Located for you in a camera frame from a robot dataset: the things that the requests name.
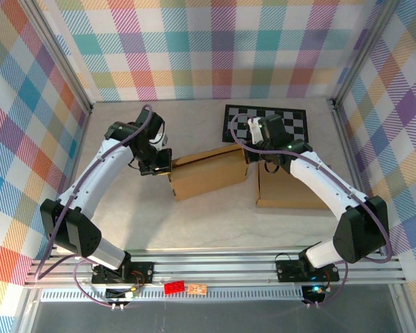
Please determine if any brown cardboard box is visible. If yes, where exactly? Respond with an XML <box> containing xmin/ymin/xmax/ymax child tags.
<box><xmin>255</xmin><ymin>160</ymin><xmax>336</xmax><ymax>210</ymax></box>
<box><xmin>167</xmin><ymin>143</ymin><xmax>250</xmax><ymax>202</ymax></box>

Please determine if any black grey chessboard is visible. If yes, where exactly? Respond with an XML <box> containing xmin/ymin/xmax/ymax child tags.
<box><xmin>221</xmin><ymin>103</ymin><xmax>308</xmax><ymax>144</ymax></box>

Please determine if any red building brick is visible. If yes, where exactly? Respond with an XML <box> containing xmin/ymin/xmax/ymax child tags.
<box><xmin>164</xmin><ymin>280</ymin><xmax>186</xmax><ymax>296</ymax></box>

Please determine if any aluminium side rail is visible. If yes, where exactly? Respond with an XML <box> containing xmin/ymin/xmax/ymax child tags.
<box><xmin>331</xmin><ymin>99</ymin><xmax>381</xmax><ymax>246</ymax></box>

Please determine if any aluminium frame post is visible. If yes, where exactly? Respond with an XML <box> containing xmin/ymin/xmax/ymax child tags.
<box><xmin>20</xmin><ymin>0</ymin><xmax>94</xmax><ymax>114</ymax></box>
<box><xmin>331</xmin><ymin>0</ymin><xmax>401</xmax><ymax>109</ymax></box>

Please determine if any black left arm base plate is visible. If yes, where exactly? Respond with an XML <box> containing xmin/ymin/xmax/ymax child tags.
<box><xmin>91</xmin><ymin>262</ymin><xmax>155</xmax><ymax>284</ymax></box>

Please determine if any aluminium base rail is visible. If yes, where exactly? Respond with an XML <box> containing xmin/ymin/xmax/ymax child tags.
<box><xmin>24</xmin><ymin>248</ymin><xmax>408</xmax><ymax>289</ymax></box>

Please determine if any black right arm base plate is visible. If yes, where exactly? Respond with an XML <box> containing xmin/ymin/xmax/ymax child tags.
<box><xmin>275</xmin><ymin>258</ymin><xmax>340</xmax><ymax>282</ymax></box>

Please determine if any white slotted cable duct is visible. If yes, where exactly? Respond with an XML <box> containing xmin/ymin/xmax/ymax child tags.
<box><xmin>40</xmin><ymin>287</ymin><xmax>309</xmax><ymax>302</ymax></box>

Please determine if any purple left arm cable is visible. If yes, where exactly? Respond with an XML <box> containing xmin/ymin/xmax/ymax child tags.
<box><xmin>36</xmin><ymin>103</ymin><xmax>154</xmax><ymax>308</ymax></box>

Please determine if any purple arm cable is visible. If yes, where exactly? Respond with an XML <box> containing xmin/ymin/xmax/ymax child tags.
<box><xmin>36</xmin><ymin>103</ymin><xmax>154</xmax><ymax>308</ymax></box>
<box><xmin>230</xmin><ymin>113</ymin><xmax>393</xmax><ymax>308</ymax></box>

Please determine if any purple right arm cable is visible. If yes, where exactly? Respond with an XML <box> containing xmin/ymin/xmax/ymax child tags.
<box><xmin>230</xmin><ymin>113</ymin><xmax>393</xmax><ymax>308</ymax></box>

